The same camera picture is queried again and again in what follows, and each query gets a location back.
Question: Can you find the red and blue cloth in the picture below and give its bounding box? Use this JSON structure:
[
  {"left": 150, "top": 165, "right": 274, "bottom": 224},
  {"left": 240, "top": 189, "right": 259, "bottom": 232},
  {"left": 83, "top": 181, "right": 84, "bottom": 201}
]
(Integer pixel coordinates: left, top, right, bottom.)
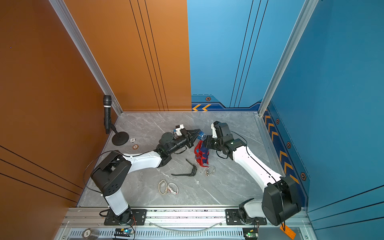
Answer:
[{"left": 194, "top": 140, "right": 209, "bottom": 168}]

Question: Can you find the orange toy brick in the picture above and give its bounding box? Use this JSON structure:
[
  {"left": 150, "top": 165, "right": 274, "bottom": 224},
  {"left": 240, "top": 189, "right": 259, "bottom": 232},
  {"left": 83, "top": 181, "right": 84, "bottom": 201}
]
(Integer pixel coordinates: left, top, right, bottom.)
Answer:
[{"left": 280, "top": 224, "right": 297, "bottom": 240}]

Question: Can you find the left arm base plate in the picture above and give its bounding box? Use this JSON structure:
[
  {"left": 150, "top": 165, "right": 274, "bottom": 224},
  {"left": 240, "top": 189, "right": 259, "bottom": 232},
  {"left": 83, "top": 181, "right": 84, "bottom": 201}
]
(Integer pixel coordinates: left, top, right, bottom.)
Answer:
[{"left": 102, "top": 209, "right": 147, "bottom": 226}]

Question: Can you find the beige band watch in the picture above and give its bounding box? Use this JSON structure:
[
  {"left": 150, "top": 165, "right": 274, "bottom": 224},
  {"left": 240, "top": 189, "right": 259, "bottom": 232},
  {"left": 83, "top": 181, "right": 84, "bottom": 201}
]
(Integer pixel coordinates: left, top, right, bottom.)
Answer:
[{"left": 158, "top": 180, "right": 169, "bottom": 195}]

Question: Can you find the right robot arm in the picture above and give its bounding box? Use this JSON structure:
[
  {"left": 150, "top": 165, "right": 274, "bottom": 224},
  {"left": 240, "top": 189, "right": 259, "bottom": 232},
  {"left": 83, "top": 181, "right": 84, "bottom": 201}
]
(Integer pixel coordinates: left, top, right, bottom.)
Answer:
[{"left": 203, "top": 135, "right": 302, "bottom": 226}]

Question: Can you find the green circuit board right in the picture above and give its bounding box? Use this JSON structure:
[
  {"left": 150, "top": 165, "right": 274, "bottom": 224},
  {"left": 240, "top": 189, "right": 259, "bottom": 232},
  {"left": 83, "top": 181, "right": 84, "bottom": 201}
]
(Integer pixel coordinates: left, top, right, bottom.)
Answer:
[{"left": 242, "top": 228, "right": 259, "bottom": 240}]

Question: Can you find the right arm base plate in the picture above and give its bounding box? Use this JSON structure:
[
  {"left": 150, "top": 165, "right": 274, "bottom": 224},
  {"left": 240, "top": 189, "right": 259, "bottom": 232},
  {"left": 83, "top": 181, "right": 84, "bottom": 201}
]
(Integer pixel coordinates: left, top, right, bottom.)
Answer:
[{"left": 225, "top": 209, "right": 267, "bottom": 226}]

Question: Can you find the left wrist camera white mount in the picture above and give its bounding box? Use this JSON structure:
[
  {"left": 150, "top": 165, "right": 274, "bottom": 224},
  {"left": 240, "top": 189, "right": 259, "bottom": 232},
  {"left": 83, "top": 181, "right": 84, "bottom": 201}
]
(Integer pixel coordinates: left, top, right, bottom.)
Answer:
[{"left": 173, "top": 124, "right": 185, "bottom": 138}]

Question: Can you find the pink white watch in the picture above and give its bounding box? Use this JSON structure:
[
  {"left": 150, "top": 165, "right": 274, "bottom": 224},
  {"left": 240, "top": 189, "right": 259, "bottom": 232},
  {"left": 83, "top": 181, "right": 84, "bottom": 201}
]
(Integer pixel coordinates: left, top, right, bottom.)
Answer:
[{"left": 167, "top": 183, "right": 179, "bottom": 195}]

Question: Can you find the black microphone on stand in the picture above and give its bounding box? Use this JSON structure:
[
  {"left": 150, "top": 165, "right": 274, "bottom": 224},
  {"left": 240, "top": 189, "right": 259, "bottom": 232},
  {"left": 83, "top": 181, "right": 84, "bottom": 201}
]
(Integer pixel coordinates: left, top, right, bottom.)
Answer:
[{"left": 103, "top": 95, "right": 129, "bottom": 146}]

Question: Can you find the green circuit board left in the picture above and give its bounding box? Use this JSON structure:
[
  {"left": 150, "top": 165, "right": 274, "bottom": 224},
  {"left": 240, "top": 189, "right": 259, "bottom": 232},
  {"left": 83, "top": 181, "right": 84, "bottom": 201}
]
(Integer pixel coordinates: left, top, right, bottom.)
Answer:
[{"left": 113, "top": 228, "right": 135, "bottom": 240}]

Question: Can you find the silver tape roll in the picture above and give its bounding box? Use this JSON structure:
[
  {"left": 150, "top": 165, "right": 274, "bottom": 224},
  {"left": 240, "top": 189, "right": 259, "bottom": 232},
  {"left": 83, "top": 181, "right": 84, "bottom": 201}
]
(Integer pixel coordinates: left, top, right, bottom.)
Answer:
[{"left": 82, "top": 228, "right": 100, "bottom": 240}]

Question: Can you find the green circuit board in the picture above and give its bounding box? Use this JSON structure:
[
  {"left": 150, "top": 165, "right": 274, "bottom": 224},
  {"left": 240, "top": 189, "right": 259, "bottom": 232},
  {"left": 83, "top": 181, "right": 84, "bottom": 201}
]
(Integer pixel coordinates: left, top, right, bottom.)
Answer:
[
  {"left": 113, "top": 228, "right": 135, "bottom": 240},
  {"left": 242, "top": 228, "right": 259, "bottom": 240}
]

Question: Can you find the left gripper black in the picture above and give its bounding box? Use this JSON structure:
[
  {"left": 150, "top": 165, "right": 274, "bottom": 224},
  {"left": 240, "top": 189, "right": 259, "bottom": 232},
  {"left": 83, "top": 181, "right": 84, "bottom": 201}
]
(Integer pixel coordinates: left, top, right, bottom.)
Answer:
[{"left": 167, "top": 129, "right": 201, "bottom": 157}]

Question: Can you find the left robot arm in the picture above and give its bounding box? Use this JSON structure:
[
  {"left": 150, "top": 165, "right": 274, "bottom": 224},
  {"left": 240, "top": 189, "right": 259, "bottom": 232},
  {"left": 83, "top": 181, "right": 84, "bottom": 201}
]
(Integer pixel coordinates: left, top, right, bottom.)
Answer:
[{"left": 91, "top": 128, "right": 201, "bottom": 219}]

